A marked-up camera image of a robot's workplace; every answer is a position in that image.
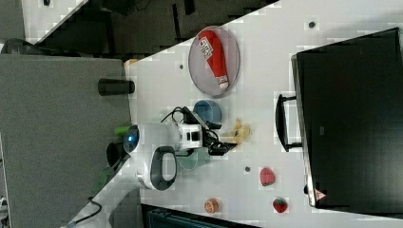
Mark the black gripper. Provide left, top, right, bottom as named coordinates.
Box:
left=202, top=122, right=233, bottom=156

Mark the yellow plush banana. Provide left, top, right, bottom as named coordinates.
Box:
left=220, top=118, right=251, bottom=146

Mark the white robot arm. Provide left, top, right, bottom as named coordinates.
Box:
left=62, top=123, right=235, bottom=228

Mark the black toaster oven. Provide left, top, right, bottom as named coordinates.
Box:
left=292, top=28, right=403, bottom=219

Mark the green mug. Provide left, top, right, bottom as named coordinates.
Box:
left=177, top=148, right=210, bottom=170

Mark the blue cup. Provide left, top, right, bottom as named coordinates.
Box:
left=193, top=100, right=221, bottom=124

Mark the grey round plate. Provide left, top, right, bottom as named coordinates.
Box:
left=188, top=26, right=240, bottom=97

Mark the orange toy slice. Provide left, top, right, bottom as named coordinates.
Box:
left=204, top=199, right=220, bottom=214

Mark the red toy strawberry upper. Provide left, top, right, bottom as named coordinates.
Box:
left=259, top=167, right=276, bottom=186

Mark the red toy strawberry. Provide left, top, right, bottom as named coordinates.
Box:
left=259, top=167, right=276, bottom=186
left=272, top=197, right=288, bottom=213

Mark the red ketchup bottle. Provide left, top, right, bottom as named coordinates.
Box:
left=198, top=29, right=229, bottom=90

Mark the black utensil holder cup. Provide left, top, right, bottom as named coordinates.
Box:
left=106, top=142, right=126, bottom=170

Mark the red toy strawberry lower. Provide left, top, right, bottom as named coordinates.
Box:
left=272, top=197, right=288, bottom=213

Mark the dark blue crate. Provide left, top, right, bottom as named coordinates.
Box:
left=144, top=209, right=254, bottom=228

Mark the green spatula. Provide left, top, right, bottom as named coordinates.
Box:
left=91, top=161, right=121, bottom=196

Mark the black cylinder cup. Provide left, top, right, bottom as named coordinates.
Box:
left=98, top=78, right=135, bottom=96

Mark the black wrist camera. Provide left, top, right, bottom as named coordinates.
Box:
left=181, top=106, right=208, bottom=129

